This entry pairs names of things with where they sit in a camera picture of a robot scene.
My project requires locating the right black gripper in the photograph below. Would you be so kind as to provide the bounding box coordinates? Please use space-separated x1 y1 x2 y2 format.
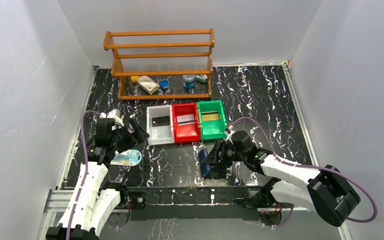
202 138 247 168

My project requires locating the navy blue card holder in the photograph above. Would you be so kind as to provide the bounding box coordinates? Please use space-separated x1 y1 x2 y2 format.
198 148 211 178

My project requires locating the blue toothbrush blister pack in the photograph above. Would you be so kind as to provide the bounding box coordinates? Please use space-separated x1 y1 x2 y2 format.
110 149 143 167

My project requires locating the white plastic bin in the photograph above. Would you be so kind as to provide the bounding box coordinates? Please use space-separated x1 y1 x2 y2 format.
146 104 175 146

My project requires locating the green plastic bin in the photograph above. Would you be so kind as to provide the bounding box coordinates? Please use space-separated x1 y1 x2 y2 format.
196 100 227 141

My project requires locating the red plastic bin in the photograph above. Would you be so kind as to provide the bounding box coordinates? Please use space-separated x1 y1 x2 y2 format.
172 102 201 143

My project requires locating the wooden shelf rack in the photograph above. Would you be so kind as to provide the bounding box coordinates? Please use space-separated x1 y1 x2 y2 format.
103 28 216 101

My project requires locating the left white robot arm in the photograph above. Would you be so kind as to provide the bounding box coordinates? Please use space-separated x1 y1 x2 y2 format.
44 109 149 240

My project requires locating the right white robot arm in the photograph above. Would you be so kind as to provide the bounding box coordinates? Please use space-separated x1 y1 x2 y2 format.
198 130 361 227

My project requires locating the black card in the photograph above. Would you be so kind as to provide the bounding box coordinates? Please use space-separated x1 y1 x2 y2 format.
151 115 172 128

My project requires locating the gold card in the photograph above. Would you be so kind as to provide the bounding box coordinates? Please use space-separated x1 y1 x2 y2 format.
200 111 220 122

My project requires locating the white card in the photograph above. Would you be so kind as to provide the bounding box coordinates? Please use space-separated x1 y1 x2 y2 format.
176 114 196 126

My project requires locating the white red small box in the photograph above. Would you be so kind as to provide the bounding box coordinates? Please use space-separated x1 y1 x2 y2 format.
136 75 159 95

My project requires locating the yellow small object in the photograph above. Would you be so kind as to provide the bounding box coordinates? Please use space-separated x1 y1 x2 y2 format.
130 76 140 83

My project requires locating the blue small cube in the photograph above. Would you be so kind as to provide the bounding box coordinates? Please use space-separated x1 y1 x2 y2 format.
159 79 170 91

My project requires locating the blue round tin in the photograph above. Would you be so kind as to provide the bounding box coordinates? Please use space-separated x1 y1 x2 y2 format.
182 74 196 90

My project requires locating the grey tape dispenser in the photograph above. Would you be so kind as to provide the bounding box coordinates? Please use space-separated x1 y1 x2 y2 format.
195 74 209 83

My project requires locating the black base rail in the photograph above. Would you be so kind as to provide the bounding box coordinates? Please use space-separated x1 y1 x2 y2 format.
97 185 312 229

